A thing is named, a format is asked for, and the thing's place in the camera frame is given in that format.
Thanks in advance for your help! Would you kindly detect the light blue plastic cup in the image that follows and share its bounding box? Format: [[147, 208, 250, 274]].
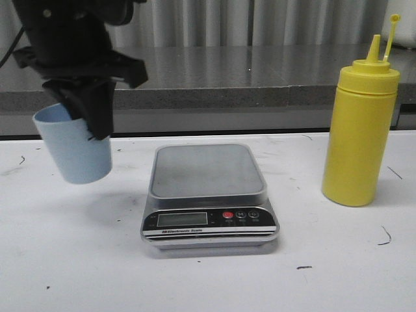
[[32, 103, 112, 185]]

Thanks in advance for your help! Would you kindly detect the white box on counter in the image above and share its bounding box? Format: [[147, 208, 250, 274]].
[[382, 24, 415, 49]]

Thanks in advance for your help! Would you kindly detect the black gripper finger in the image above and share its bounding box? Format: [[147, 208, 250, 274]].
[[42, 79, 85, 120], [61, 79, 115, 140]]

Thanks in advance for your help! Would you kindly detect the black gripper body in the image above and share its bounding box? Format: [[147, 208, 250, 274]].
[[12, 1, 148, 88]]

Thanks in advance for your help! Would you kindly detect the black cable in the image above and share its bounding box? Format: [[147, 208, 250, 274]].
[[0, 25, 27, 68]]

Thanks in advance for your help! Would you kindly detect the silver electronic kitchen scale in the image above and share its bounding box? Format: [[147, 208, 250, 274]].
[[140, 144, 280, 259]]

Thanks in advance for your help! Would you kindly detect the white pleated curtain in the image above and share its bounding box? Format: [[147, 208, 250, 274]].
[[0, 0, 416, 49]]

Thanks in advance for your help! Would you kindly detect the grey stone counter ledge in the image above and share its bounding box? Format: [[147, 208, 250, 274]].
[[0, 44, 416, 137]]

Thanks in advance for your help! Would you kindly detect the yellow squeeze bottle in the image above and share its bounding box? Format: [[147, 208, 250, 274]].
[[321, 14, 401, 207]]

